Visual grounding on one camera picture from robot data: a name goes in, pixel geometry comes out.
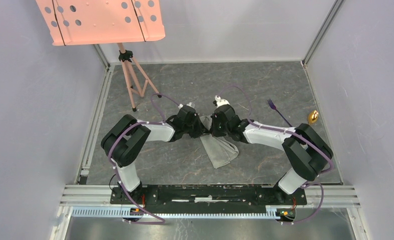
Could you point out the gold spoon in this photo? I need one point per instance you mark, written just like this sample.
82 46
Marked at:
313 117

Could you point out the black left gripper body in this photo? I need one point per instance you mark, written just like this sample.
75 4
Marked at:
194 129

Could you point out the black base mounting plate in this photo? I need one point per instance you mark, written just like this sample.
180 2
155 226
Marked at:
214 199

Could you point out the purple metal fork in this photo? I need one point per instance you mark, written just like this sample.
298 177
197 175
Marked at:
273 107

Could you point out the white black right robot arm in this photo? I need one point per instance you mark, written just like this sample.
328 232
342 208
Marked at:
308 154

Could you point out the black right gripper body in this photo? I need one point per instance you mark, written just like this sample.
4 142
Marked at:
218 129

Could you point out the pink music stand tripod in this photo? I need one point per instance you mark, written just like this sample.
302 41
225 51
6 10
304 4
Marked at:
94 22

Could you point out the aluminium frame rail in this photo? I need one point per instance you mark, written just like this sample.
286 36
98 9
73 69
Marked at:
110 201

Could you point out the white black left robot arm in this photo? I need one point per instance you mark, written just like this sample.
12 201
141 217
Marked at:
123 143

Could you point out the grey cloth napkin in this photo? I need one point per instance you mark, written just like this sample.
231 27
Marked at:
220 151

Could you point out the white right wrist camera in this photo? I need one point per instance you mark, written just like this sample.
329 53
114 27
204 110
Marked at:
219 101

